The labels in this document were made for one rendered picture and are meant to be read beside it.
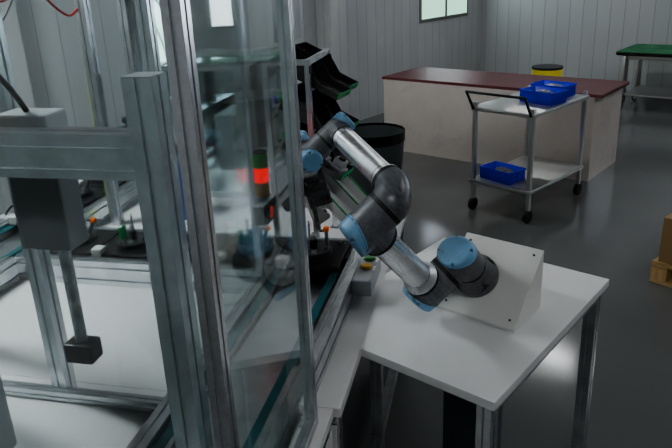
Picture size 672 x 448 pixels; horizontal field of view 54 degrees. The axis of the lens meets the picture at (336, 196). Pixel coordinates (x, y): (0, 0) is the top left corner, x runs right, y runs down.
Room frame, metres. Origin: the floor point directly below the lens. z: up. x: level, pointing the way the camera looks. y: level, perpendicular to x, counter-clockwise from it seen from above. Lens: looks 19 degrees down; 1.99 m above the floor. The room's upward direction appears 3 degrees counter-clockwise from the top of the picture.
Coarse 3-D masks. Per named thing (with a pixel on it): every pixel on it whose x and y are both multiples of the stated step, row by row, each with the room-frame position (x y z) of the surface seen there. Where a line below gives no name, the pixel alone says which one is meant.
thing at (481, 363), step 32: (384, 288) 2.17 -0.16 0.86; (544, 288) 2.11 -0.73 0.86; (576, 288) 2.10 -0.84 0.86; (384, 320) 1.94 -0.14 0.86; (416, 320) 1.93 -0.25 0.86; (448, 320) 1.92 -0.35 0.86; (544, 320) 1.89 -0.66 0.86; (576, 320) 1.92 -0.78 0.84; (384, 352) 1.75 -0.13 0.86; (416, 352) 1.74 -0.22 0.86; (448, 352) 1.73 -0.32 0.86; (480, 352) 1.72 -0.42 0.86; (512, 352) 1.71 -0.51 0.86; (544, 352) 1.73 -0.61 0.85; (448, 384) 1.57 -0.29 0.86; (480, 384) 1.56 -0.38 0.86; (512, 384) 1.56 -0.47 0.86
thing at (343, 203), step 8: (328, 176) 2.61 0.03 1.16; (328, 184) 2.61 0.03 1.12; (336, 184) 2.60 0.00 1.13; (336, 192) 2.60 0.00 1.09; (344, 192) 2.59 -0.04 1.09; (336, 200) 2.56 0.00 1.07; (344, 200) 2.59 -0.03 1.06; (352, 200) 2.57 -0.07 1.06; (328, 208) 2.48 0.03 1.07; (336, 208) 2.46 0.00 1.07; (344, 208) 2.55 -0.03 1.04; (352, 208) 2.57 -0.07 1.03; (336, 216) 2.47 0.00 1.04; (344, 216) 2.45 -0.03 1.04
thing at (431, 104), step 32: (384, 96) 7.23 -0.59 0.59; (416, 96) 6.96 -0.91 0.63; (448, 96) 6.71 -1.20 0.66; (480, 96) 6.47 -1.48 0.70; (608, 96) 6.03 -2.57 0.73; (416, 128) 6.96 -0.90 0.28; (448, 128) 6.70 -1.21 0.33; (480, 128) 6.47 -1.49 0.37; (512, 128) 6.24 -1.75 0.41; (544, 128) 6.04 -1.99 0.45; (576, 128) 5.84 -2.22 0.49; (608, 128) 6.10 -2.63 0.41; (480, 160) 6.46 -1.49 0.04; (576, 160) 5.83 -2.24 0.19; (608, 160) 6.17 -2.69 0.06
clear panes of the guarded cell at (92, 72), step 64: (0, 0) 0.99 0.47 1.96; (64, 0) 0.97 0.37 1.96; (128, 0) 0.95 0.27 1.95; (192, 0) 0.98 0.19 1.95; (256, 0) 1.25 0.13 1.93; (0, 64) 1.00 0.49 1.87; (64, 64) 0.97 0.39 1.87; (128, 64) 0.95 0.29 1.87; (256, 64) 1.22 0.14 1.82; (0, 128) 1.00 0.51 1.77; (64, 128) 0.98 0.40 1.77; (128, 128) 0.95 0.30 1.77; (256, 128) 1.20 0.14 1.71; (0, 192) 1.01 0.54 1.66; (64, 192) 0.98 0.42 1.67; (128, 192) 0.96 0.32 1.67; (256, 192) 1.17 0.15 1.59; (0, 256) 1.02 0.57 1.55; (64, 256) 0.99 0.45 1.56; (128, 256) 0.96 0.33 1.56; (256, 256) 1.14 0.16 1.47; (0, 320) 1.02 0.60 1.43; (64, 320) 0.99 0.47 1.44; (128, 320) 0.96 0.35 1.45; (192, 320) 0.94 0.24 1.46; (256, 320) 1.11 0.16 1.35; (0, 384) 1.03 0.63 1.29; (64, 384) 1.00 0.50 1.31; (128, 384) 0.97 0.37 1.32; (192, 384) 0.94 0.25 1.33; (256, 384) 1.08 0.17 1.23
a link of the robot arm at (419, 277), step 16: (368, 208) 1.67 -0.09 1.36; (384, 208) 1.65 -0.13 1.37; (352, 224) 1.65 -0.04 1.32; (368, 224) 1.64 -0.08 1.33; (384, 224) 1.65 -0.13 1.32; (352, 240) 1.64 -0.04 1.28; (368, 240) 1.64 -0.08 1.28; (384, 240) 1.66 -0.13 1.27; (400, 240) 1.75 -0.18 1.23; (384, 256) 1.71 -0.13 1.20; (400, 256) 1.73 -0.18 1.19; (416, 256) 1.80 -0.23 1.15; (400, 272) 1.77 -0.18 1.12; (416, 272) 1.79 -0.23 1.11; (432, 272) 1.85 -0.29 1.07; (416, 288) 1.82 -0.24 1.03; (432, 288) 1.82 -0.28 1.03; (448, 288) 1.86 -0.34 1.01; (416, 304) 1.84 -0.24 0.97; (432, 304) 1.85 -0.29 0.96
